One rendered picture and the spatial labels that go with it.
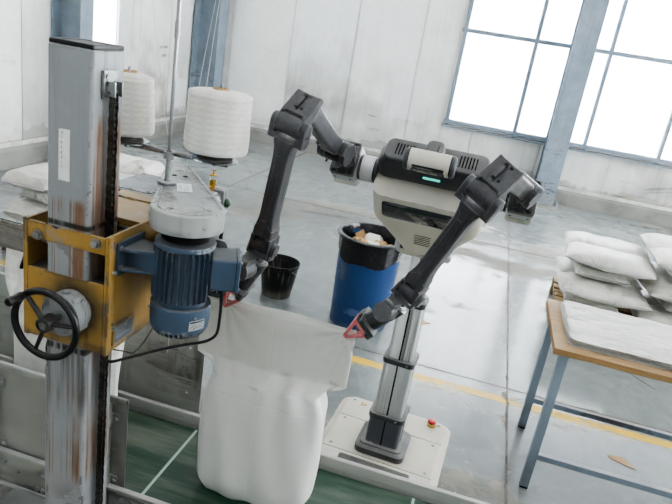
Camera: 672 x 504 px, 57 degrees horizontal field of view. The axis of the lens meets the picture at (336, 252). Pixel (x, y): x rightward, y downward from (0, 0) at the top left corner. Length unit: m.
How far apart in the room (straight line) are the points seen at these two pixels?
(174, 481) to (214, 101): 1.30
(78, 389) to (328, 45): 8.69
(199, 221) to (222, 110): 0.28
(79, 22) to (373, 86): 4.40
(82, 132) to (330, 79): 8.64
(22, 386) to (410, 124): 8.22
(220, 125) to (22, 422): 1.24
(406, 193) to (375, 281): 2.02
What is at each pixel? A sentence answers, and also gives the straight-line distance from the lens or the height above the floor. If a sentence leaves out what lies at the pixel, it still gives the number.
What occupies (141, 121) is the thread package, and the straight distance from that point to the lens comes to 1.72.
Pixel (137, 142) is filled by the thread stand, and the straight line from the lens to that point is 1.75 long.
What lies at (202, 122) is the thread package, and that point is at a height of 1.61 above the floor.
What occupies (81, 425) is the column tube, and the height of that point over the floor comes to 0.80.
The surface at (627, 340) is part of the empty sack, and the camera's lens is 3.11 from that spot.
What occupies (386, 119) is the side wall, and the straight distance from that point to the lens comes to 9.86.
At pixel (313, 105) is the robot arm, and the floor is 1.68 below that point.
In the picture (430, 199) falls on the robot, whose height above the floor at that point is 1.40.
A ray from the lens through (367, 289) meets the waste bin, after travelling 4.09.
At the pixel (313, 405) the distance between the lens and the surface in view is 1.95.
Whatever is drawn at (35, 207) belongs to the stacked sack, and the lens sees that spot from 4.94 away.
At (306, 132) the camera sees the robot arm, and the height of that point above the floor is 1.61.
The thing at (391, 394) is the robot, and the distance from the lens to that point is 2.59.
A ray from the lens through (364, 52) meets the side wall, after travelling 9.90.
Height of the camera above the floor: 1.86
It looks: 19 degrees down
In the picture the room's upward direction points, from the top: 9 degrees clockwise
